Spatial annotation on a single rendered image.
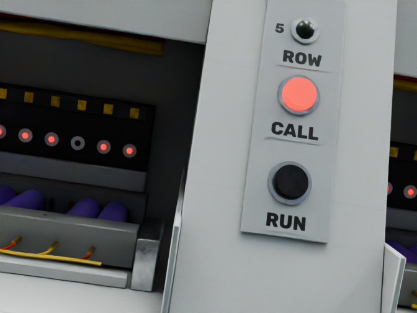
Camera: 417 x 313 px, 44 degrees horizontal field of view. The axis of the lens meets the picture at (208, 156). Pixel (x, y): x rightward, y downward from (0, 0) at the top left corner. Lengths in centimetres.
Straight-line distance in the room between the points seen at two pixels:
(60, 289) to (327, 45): 18
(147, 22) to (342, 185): 13
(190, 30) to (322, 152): 9
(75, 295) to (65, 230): 5
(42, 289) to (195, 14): 16
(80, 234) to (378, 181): 16
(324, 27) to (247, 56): 4
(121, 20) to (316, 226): 14
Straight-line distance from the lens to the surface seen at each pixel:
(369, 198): 25
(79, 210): 35
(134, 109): 41
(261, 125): 24
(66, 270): 28
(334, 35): 27
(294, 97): 25
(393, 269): 24
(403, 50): 29
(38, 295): 27
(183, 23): 27
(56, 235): 31
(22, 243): 31
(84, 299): 26
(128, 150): 41
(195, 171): 24
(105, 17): 28
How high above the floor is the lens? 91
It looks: 13 degrees up
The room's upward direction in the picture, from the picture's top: 8 degrees clockwise
